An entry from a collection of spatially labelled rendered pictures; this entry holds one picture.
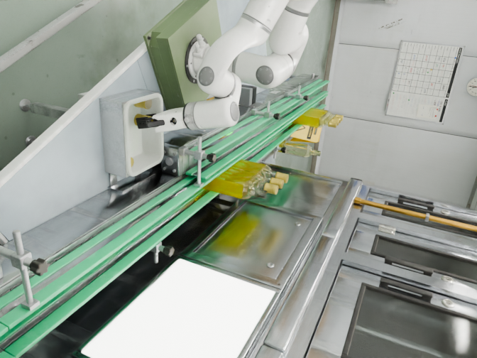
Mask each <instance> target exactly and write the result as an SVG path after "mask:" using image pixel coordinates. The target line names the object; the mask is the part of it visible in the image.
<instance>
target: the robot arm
mask: <svg viewBox="0 0 477 358"><path fill-rule="evenodd" d="M318 1H319V0H250V1H249V2H248V4H247V6H246V8H245V10H244V11H243V13H242V15H241V17H240V19H239V20H238V23H237V24H236V25H235V26H234V27H233V28H232V29H230V30H228V31H227V32H225V34H223V35H222V36H221V37H220V38H218V39H217V40H216V41H215V42H214V43H213V44H212V46H211V47H209V44H206V43H205V42H204V41H203V38H202V35H201V34H197V36H196V37H197V41H196V42H195V43H194V44H193V46H192V48H191V50H190V54H189V59H188V67H189V71H190V74H191V76H192V77H193V78H194V79H197V84H198V85H199V88H200V89H201V90H202V91H203V92H206V93H207V94H210V95H212V96H214V99H211V100H205V101H199V102H188V103H186V105H185V106H184V107H180V108H175V109H169V110H167V111H164V112H161V113H159V114H147V115H146V117H139V118H136V123H137V126H138V128H139V129H147V128H151V127H157V126H158V127H157V128H156V129H155V132H157V133H159V132H164V131H174V130H178V129H185V128H188V129H189V130H200V129H215V128H223V127H230V126H234V125H236V124H237V122H238V120H239V99H240V95H241V83H242V82H244V83H247V84H250V85H255V86H257V87H260V88H264V89H270V88H274V87H277V86H278V85H280V84H281V83H283V82H284V81H286V80H287V79H288V78H289V77H290V76H291V75H292V74H293V72H294V71H295V69H296V67H297V64H298V62H299V60H300V58H301V55H302V53H303V50H304V49H305V46H306V44H307V40H308V36H309V32H308V28H307V25H306V22H307V19H308V17H309V14H310V12H311V10H312V8H313V7H314V5H315V4H316V3H317V2H318ZM268 36H270V37H269V46H270V49H271V50H272V53H271V54H270V55H268V56H262V55H256V54H254V53H249V52H244V50H246V49H248V48H252V47H256V46H260V45H262V44H264V43H265V42H266V41H267V39H268ZM147 116H151V117H147ZM151 119H153V121H151Z"/></svg>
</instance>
